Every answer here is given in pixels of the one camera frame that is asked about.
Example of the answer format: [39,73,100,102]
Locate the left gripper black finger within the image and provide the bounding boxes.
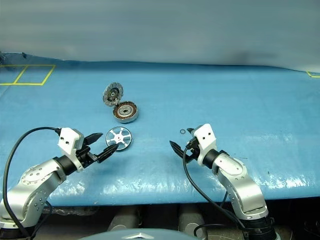
[95,143,119,165]
[83,132,104,146]

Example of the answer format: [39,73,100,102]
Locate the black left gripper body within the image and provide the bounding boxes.
[75,145,101,170]

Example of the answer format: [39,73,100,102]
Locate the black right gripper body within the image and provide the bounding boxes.
[184,136,201,165]

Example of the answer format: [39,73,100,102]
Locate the silver spoked motor cap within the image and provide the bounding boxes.
[105,126,133,152]

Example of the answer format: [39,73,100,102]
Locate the silver motor stator copper windings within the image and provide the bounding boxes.
[111,100,139,124]

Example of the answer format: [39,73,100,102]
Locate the blue plastic table cover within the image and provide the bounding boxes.
[0,51,320,207]

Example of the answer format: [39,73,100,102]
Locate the clear crumpled plastic film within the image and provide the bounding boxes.
[43,206,98,217]

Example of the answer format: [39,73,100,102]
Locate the grey rounded cylinder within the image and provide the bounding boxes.
[107,206,141,232]
[177,204,208,240]

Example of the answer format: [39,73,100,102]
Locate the yellow tape double square outline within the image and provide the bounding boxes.
[0,64,56,86]

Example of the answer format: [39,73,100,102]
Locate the grey dome with silver emblem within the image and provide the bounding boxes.
[82,227,186,240]

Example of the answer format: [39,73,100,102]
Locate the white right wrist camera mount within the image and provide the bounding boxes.
[192,123,217,167]

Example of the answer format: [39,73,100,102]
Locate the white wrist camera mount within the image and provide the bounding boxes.
[192,123,217,167]
[57,127,85,173]

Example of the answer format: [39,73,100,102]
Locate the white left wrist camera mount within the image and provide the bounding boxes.
[57,127,85,173]

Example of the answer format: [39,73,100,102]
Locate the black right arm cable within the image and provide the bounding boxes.
[182,146,251,240]

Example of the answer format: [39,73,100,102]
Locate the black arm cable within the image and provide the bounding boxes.
[1,126,62,240]
[182,146,251,240]

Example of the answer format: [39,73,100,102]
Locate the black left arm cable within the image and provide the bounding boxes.
[1,126,62,240]

